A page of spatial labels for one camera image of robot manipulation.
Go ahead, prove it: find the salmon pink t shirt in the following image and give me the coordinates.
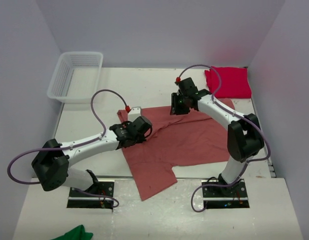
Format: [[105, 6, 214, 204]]
[[122, 106, 230, 201]]

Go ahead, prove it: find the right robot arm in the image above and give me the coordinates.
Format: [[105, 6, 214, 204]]
[[170, 77, 265, 197]]

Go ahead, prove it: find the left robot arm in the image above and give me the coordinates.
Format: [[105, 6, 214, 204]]
[[31, 116, 153, 197]]

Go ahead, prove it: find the folded red t shirt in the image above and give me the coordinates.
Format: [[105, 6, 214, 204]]
[[204, 66, 252, 99]]

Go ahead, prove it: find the white plastic basket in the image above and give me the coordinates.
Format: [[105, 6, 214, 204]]
[[46, 51, 104, 104]]

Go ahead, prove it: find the green cloth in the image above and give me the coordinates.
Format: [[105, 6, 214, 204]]
[[53, 224, 94, 240]]

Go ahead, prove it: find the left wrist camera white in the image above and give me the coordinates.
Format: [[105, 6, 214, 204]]
[[127, 106, 142, 122]]

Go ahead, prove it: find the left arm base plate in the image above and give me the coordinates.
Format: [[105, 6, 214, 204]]
[[66, 178, 119, 211]]

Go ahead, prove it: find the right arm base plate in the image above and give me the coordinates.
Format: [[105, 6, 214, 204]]
[[202, 179, 250, 210]]

